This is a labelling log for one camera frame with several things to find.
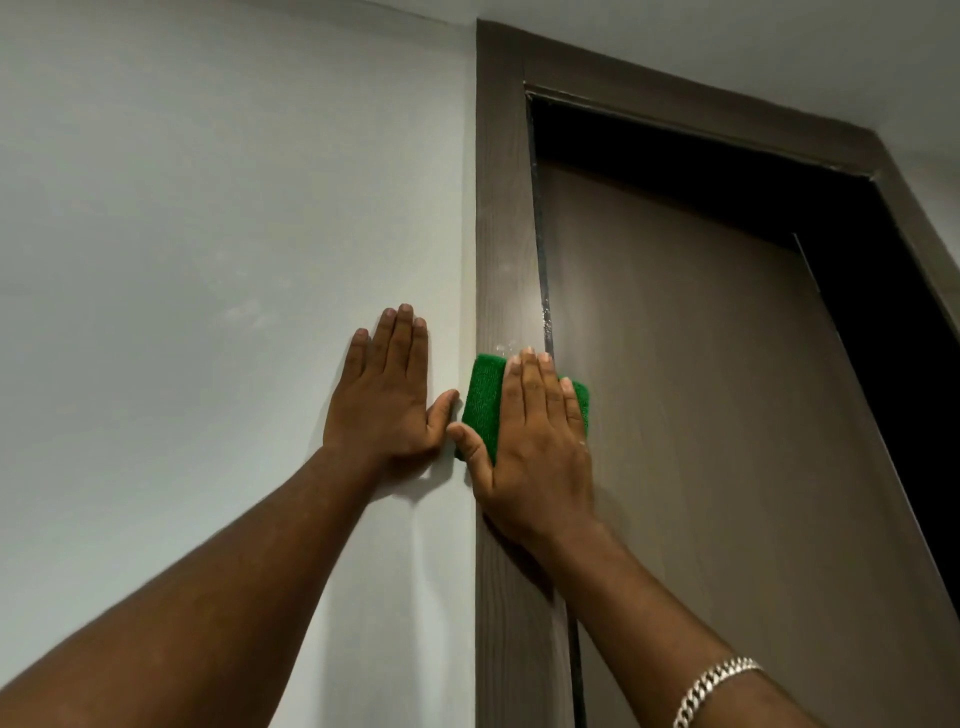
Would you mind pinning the person's right middle finger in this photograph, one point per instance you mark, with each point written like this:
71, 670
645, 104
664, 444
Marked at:
532, 390

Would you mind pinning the person's right hand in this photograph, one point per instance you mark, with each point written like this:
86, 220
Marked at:
536, 465

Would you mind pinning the person's right forearm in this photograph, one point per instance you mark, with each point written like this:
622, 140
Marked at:
660, 637

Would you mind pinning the person's right little finger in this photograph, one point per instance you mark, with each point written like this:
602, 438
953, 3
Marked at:
573, 409

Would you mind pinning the person's left thumb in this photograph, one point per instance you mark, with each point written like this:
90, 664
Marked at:
442, 417

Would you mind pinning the green scrubbing sponge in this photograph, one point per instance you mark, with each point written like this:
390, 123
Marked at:
484, 401

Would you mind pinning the person's left little finger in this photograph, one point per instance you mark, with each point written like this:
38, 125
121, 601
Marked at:
357, 358

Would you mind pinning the person's left middle finger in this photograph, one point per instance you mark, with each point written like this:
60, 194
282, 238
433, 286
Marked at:
399, 341

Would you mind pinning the person's right thumb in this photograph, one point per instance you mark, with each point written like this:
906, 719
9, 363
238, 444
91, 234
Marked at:
469, 452

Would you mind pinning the person's left forearm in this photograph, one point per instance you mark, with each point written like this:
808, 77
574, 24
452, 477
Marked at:
202, 592

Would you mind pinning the brown wooden door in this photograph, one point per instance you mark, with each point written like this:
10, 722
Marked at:
727, 465

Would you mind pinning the brown wooden door frame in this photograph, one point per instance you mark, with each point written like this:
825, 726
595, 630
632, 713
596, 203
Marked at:
506, 225

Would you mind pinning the person's left hand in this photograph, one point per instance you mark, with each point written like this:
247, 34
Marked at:
379, 416

